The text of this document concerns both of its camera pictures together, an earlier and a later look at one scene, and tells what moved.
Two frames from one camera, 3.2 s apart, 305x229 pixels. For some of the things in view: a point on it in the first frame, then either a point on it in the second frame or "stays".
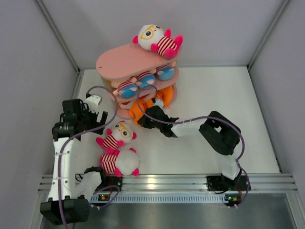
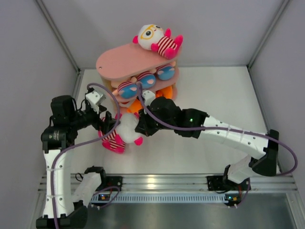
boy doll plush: [146, 79] stays
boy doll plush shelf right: [166, 72] stays
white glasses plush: [153, 37] stays
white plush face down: [126, 162] -> [126, 128]
